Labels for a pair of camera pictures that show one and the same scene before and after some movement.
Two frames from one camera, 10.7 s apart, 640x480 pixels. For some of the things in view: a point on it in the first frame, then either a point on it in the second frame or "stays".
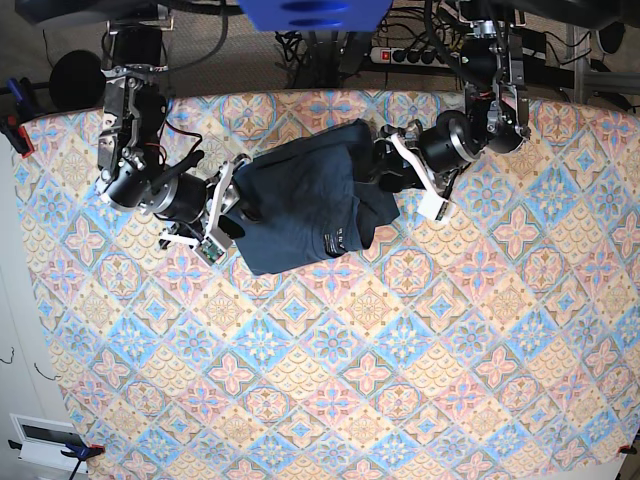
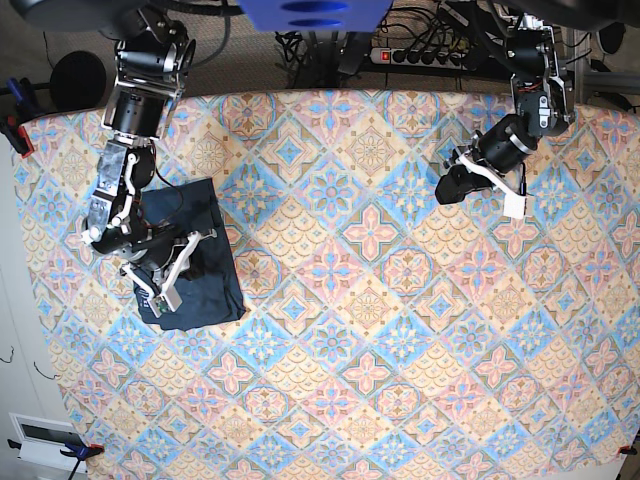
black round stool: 77,81 stays
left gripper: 185,203 → 155,253
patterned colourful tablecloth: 500,342 stays
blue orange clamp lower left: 77,451 stays
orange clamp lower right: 627,449 stays
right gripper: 451,143 → 503,146
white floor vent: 44,439 stays
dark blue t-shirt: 310,201 → 209,287
